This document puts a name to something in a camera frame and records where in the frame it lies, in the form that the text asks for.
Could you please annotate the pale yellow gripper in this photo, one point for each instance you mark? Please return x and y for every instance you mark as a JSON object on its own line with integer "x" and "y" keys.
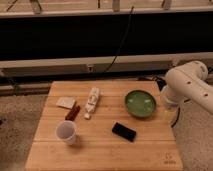
{"x": 170, "y": 113}

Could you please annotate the black eraser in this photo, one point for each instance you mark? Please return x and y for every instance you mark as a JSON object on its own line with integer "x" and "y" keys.
{"x": 124, "y": 132}

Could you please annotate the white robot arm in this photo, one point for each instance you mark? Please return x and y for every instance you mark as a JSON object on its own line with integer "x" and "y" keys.
{"x": 186, "y": 81}

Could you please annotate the green bowl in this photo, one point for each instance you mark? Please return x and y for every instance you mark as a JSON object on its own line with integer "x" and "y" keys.
{"x": 140, "y": 103}

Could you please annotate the white tube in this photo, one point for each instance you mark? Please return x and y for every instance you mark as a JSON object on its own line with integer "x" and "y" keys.
{"x": 91, "y": 103}

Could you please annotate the brown chocolate bar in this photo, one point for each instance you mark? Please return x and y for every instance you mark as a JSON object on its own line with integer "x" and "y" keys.
{"x": 73, "y": 113}

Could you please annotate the beige small box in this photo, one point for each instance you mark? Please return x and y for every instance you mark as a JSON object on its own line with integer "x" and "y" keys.
{"x": 66, "y": 102}

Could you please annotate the white shelf rail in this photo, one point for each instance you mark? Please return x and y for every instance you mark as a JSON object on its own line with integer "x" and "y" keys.
{"x": 44, "y": 67}

